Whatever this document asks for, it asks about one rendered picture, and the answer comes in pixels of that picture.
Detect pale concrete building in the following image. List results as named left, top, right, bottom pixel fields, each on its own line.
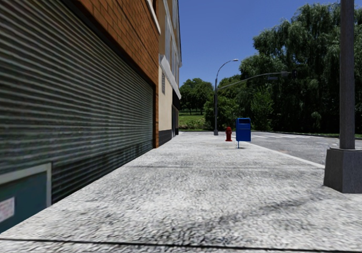
left=145, top=0, right=183, bottom=147

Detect traffic light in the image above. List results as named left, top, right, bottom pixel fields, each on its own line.
left=213, top=58, right=297, bottom=137

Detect blue letter box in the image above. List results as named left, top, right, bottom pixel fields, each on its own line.
left=235, top=118, right=252, bottom=149

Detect red brick building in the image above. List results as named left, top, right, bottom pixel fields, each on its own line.
left=0, top=0, right=161, bottom=253

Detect trees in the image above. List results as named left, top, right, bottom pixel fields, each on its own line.
left=179, top=1, right=362, bottom=135

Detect grey pole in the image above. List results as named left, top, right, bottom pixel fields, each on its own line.
left=323, top=0, right=362, bottom=194

